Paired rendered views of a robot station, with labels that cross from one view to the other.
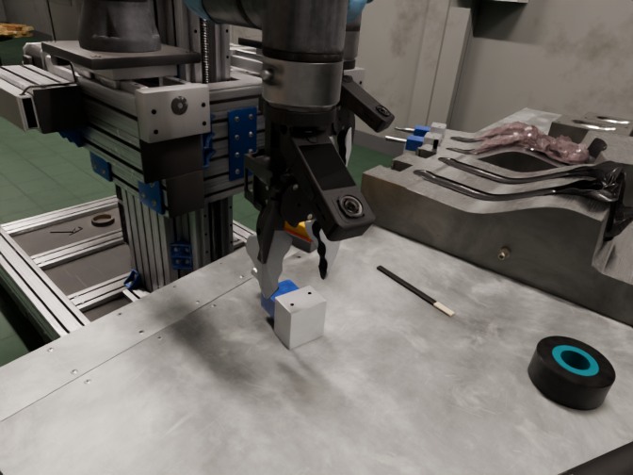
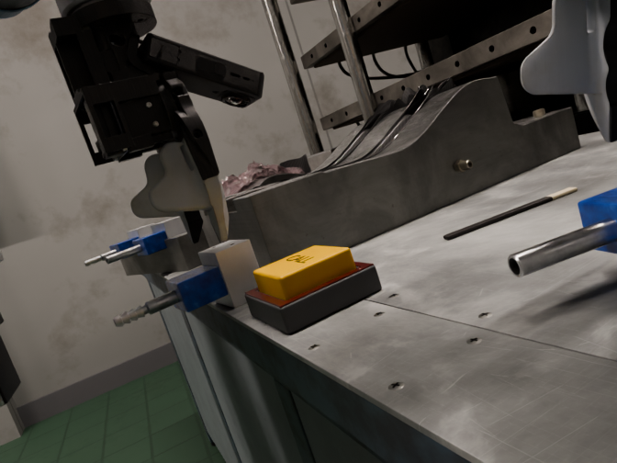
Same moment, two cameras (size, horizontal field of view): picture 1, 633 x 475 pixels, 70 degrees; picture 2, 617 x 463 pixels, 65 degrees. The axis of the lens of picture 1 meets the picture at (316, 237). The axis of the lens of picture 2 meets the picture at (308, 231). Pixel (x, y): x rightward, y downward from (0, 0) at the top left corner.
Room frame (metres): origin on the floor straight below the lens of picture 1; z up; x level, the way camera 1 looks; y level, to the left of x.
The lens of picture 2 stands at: (0.48, 0.32, 0.91)
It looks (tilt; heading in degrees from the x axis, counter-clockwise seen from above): 8 degrees down; 301
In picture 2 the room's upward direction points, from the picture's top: 18 degrees counter-clockwise
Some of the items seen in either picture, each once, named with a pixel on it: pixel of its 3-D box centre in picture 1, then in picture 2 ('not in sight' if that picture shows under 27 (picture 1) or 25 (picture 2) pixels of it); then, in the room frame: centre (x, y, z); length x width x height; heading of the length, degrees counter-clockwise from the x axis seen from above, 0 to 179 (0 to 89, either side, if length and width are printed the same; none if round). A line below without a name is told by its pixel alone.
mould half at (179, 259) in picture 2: (527, 155); (252, 202); (1.07, -0.49, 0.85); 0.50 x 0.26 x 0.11; 72
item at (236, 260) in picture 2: not in sight; (185, 291); (0.80, 0.01, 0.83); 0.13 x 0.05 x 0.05; 60
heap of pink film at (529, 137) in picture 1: (531, 139); (246, 183); (1.06, -0.48, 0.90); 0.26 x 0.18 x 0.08; 72
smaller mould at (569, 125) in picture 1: (588, 136); not in sight; (1.39, -0.80, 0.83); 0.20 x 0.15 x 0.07; 54
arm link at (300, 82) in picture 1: (299, 82); not in sight; (0.45, 0.03, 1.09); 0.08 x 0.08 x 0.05
